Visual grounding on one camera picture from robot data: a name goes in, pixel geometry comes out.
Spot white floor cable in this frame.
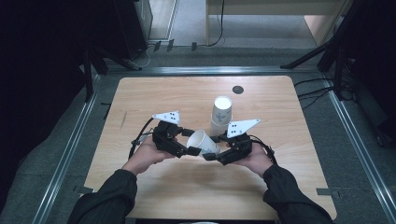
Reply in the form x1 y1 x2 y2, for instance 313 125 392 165
130 42 157 70

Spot aluminium floor rail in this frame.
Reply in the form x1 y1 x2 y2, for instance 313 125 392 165
32 74 101 224
106 65 321 76
322 74 396 217

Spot person's right hand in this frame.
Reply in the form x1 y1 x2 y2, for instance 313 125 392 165
233 142 275 178

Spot black floor cables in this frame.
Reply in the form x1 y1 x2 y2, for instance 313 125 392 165
293 77 337 110

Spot person's left hand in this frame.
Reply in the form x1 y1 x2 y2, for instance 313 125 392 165
121 135 176 175

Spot printed white paper cup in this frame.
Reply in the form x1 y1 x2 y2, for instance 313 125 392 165
186 129 221 156

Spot grey tape strip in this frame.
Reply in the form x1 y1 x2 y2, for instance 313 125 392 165
74 185 94 196
316 187 341 199

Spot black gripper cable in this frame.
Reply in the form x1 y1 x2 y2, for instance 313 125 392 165
128 117 156 160
248 134 278 165

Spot upside-down white paper cup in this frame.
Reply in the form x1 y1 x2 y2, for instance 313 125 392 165
210 95 233 137

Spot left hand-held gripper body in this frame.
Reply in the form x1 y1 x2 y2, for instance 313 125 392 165
151 110 188 158

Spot light wooden desk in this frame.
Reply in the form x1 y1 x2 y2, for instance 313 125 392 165
205 0 353 48

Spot black hanging cable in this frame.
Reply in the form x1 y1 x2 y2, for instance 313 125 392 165
206 0 226 48

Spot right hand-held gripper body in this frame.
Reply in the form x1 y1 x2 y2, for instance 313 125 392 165
219 118 262 166

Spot black tripod stand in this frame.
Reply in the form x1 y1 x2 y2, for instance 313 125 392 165
279 0 356 101

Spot black cabinet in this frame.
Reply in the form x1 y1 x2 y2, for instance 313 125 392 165
112 0 154 62

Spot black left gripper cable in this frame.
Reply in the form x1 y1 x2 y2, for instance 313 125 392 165
128 117 156 160

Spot black metal stand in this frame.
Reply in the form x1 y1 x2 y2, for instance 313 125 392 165
81 46 141 103

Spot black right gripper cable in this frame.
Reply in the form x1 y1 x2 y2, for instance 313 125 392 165
248 134 278 165

